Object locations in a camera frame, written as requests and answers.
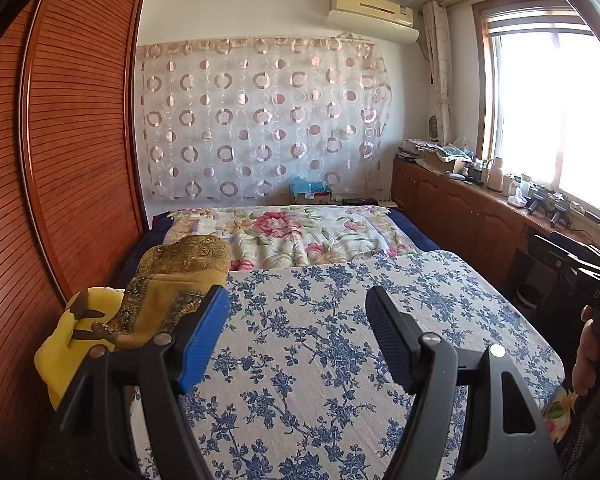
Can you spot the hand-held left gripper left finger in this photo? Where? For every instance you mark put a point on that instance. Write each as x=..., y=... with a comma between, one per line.
x=205, y=335

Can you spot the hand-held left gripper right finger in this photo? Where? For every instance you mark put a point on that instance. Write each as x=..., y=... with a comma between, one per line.
x=390, y=330

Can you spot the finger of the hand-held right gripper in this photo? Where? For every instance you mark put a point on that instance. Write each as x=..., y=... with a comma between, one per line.
x=550, y=250

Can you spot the gold patterned garment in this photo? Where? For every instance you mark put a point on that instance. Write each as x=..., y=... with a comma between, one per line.
x=180, y=270

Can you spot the person's right hand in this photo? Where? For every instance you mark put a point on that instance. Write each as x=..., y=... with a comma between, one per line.
x=592, y=360

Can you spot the black device on cabinet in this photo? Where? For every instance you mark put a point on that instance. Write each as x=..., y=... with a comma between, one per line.
x=540, y=202

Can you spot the white trash bin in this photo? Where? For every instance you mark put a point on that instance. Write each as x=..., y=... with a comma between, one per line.
x=527, y=297

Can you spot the blue floral quilt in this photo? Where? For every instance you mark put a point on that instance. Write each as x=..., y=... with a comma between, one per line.
x=305, y=360

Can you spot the white plastic bottle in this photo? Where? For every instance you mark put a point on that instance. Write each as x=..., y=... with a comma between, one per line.
x=495, y=175

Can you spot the long wooden cabinet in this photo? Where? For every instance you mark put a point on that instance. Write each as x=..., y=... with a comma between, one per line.
x=455, y=210

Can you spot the navy blue bed sheet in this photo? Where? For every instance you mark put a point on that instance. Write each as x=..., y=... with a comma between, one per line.
x=155, y=227

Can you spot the pink floral blanket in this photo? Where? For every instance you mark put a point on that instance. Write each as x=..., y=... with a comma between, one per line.
x=290, y=230

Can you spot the wood-framed window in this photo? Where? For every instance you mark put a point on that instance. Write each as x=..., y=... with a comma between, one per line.
x=555, y=110

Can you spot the yellow plush toy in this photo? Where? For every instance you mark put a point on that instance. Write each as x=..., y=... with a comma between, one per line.
x=65, y=355

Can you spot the pile of papers and cloths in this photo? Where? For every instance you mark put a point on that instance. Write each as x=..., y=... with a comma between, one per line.
x=430, y=149

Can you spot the round dark hand fan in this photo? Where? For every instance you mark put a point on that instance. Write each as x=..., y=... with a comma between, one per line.
x=434, y=127

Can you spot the cream window curtain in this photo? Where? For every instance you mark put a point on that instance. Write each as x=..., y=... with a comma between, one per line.
x=440, y=60

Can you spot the circle-patterned sheer curtain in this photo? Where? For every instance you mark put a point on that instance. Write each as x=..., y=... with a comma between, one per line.
x=255, y=120

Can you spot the wooden slatted wardrobe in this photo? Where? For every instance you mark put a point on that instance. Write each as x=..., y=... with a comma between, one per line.
x=80, y=135

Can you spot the wall air conditioner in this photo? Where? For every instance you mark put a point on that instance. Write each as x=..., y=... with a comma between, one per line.
x=370, y=7

